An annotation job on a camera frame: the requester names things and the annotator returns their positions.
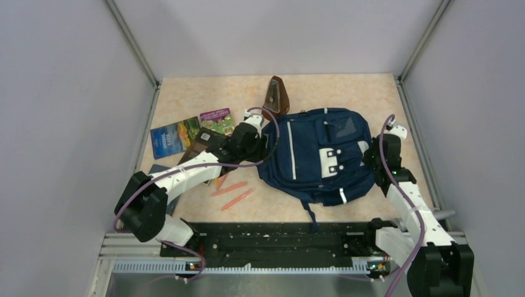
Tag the dark blue notebook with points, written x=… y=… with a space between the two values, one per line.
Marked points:
x=157 y=170

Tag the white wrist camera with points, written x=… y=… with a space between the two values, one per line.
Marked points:
x=397 y=129
x=254 y=119

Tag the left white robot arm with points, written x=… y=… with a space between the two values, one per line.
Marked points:
x=142 y=207

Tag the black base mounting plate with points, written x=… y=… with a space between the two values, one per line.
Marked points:
x=282 y=245

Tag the brown wooden metronome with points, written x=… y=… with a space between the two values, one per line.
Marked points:
x=277 y=101

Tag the navy blue backpack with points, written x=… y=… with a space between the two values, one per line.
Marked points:
x=317 y=157

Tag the lower orange pen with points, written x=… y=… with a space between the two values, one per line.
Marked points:
x=236 y=200

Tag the aluminium frame rail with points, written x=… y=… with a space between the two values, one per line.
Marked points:
x=123 y=253

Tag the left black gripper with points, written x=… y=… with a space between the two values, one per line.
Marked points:
x=262 y=143

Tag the blue Animal Farm book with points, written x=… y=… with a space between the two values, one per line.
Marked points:
x=174 y=138

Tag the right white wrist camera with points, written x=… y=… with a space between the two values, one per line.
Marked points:
x=397 y=129

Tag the middle orange pen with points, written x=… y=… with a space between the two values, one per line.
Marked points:
x=229 y=189

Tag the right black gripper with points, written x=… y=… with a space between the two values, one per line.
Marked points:
x=367 y=159

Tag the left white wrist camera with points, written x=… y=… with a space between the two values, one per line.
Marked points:
x=254 y=119

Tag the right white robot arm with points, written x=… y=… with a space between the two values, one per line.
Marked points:
x=434 y=263

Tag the dark brown paperback book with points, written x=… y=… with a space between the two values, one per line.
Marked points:
x=201 y=143

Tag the purple green picture book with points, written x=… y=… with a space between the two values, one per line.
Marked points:
x=218 y=120

